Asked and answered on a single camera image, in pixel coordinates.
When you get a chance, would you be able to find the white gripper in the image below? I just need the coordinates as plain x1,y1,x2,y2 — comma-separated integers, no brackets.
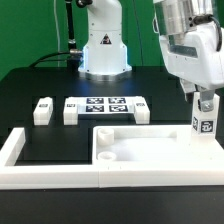
159,22,224,112

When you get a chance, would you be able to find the white desk top tray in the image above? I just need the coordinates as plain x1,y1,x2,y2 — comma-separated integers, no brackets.
92,125,224,167

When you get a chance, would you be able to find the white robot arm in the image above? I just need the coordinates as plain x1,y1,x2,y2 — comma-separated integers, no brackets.
76,0,224,112

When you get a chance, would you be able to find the fiducial marker base sheet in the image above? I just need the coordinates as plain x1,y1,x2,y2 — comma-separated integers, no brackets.
78,96,134,114

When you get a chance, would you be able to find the white U-shaped obstacle fence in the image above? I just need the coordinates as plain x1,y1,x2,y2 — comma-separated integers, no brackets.
0,128,224,189

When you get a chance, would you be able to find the black cable bundle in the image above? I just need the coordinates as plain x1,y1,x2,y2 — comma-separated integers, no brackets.
29,50,83,69

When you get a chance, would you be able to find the black camera stand pole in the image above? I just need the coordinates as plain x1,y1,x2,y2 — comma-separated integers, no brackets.
65,0,78,70

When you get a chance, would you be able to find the white hanging cable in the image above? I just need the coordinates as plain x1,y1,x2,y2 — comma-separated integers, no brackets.
53,0,62,68

